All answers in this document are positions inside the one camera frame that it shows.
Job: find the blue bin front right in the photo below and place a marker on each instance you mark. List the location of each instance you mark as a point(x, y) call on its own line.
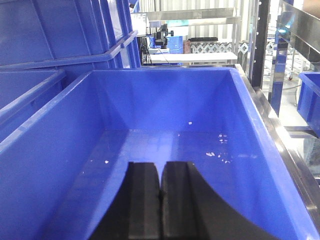
point(62, 168)

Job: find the blue bin front left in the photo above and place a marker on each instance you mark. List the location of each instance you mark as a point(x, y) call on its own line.
point(24, 92)

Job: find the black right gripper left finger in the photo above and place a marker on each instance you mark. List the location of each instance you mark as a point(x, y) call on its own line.
point(134, 213)

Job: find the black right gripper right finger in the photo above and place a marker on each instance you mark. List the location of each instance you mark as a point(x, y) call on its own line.
point(192, 210)

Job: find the blue bin rear right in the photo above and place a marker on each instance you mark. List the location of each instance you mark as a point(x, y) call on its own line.
point(67, 33)

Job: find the steel shelf upright post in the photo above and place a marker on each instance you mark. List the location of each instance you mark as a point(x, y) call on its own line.
point(259, 35)

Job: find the blue bin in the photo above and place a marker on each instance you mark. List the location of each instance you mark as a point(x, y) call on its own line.
point(24, 92)
point(67, 33)
point(62, 168)

